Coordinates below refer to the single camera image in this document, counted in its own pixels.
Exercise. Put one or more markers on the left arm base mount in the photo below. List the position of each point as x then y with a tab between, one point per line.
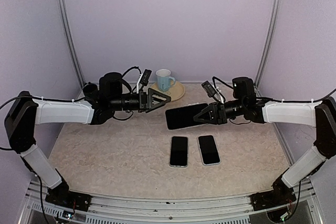
69	199

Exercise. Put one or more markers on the light blue ceramic mug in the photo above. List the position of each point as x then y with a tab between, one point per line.
164	79

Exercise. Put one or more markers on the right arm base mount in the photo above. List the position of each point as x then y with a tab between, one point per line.
278	196

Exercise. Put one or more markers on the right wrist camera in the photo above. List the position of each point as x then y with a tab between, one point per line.
213	92

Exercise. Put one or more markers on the dark phone with teal edge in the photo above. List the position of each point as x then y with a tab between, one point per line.
182	117

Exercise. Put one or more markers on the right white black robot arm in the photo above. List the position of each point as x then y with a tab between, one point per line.
319	114

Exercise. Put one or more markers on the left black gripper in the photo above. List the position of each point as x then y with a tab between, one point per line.
145	102

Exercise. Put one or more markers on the right aluminium corner post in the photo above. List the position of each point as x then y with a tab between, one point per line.
267	45

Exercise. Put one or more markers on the lilac phone case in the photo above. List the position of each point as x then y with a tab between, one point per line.
210	165

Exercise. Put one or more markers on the dark green mug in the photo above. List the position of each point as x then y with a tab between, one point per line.
91	90

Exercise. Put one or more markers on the aluminium corner post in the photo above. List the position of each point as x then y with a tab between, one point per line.
267	45
70	42

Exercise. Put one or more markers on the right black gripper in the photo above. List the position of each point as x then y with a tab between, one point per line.
217	113

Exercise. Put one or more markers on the left aluminium corner post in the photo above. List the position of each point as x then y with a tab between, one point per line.
70	42

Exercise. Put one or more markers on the cream round plate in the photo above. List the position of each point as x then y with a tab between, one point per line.
175	92

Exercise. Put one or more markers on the aluminium front rail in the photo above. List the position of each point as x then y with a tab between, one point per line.
114	209

